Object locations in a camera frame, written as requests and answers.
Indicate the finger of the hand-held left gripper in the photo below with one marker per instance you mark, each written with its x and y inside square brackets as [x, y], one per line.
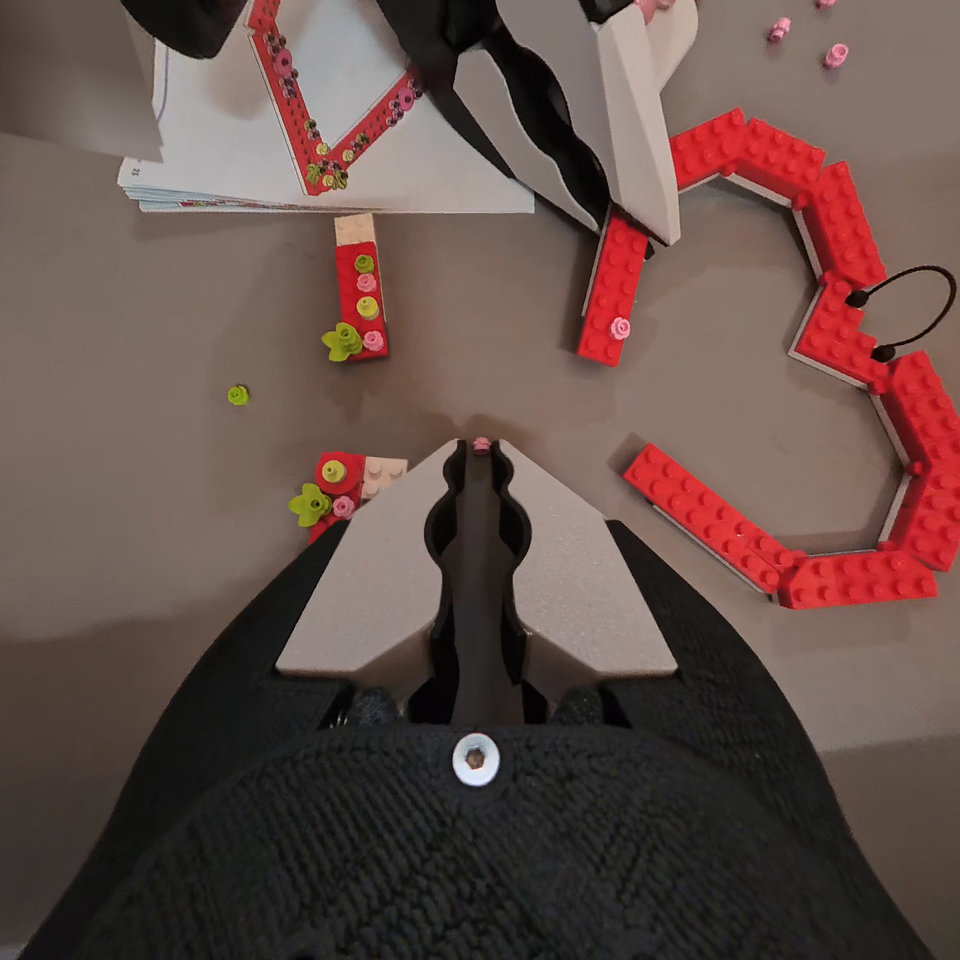
[517, 135]
[607, 90]

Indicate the green lego flower stud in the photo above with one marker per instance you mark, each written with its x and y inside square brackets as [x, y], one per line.
[238, 395]

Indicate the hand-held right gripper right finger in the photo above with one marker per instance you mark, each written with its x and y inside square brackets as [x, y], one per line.
[585, 585]

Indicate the small red flower-studded lego plate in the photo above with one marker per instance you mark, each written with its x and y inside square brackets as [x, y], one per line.
[337, 472]
[361, 315]

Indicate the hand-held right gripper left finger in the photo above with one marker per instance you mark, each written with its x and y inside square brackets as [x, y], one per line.
[367, 585]

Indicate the red lego strip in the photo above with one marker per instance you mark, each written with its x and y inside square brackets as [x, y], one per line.
[611, 285]

